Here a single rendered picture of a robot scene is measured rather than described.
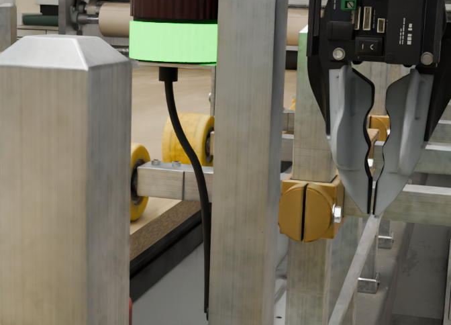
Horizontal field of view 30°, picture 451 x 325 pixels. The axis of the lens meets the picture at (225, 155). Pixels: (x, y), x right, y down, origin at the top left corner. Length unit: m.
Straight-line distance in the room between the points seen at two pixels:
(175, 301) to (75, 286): 0.80
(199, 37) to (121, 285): 0.24
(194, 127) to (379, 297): 0.41
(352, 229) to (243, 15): 0.56
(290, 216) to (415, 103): 0.26
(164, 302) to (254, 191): 0.54
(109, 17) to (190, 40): 2.56
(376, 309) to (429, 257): 1.80
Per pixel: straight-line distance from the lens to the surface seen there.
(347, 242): 1.03
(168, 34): 0.50
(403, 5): 0.46
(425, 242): 3.02
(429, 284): 3.07
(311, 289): 0.78
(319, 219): 0.74
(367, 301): 1.27
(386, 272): 1.41
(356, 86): 0.52
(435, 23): 0.47
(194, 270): 1.13
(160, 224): 0.90
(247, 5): 0.50
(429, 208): 0.79
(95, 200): 0.27
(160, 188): 0.84
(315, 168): 0.75
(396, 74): 1.49
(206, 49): 0.50
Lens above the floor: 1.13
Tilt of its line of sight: 10 degrees down
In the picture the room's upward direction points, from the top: 2 degrees clockwise
